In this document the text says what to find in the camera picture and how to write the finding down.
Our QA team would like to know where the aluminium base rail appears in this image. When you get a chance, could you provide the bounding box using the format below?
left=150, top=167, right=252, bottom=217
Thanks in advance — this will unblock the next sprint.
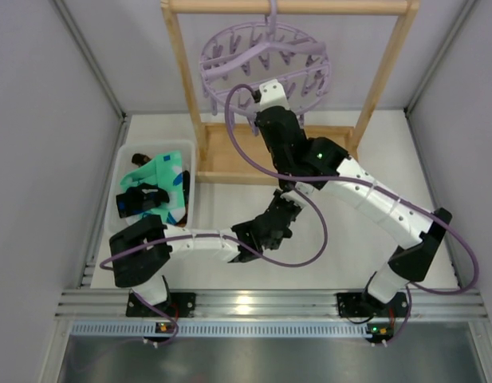
left=55, top=289, right=487, bottom=322

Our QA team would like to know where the white perforated cable duct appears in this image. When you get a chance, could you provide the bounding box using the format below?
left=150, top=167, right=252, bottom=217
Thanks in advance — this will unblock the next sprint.
left=71, top=321, right=392, bottom=339

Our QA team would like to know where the wooden hanging rack frame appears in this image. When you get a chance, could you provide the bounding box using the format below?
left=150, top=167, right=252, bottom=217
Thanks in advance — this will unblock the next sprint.
left=161, top=1, right=419, bottom=185

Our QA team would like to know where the brown checkered sock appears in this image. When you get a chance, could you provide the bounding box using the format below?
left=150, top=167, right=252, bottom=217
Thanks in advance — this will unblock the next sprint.
left=131, top=153, right=152, bottom=168

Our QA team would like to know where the green sock with chevrons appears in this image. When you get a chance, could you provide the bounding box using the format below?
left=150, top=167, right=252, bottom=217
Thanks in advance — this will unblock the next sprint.
left=120, top=160, right=158, bottom=192

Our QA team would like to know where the white plastic laundry basket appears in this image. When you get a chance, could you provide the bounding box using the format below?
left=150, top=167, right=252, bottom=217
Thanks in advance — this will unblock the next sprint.
left=104, top=140, right=197, bottom=235

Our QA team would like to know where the green sock with white patches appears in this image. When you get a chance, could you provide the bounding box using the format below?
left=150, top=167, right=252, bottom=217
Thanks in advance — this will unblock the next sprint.
left=148, top=150, right=188, bottom=226

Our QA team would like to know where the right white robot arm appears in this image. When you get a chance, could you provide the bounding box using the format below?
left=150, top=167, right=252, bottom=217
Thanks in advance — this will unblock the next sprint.
left=255, top=106, right=452, bottom=312

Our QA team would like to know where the lilac round clip hanger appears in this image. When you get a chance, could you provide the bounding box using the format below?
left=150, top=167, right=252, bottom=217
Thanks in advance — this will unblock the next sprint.
left=199, top=1, right=332, bottom=126

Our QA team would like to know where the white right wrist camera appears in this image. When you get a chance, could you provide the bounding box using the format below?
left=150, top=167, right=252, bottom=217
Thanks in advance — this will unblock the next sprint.
left=258, top=79, right=290, bottom=112

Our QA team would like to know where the black sock with blue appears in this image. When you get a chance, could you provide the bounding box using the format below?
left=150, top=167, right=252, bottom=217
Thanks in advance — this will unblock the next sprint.
left=116, top=184, right=170, bottom=218

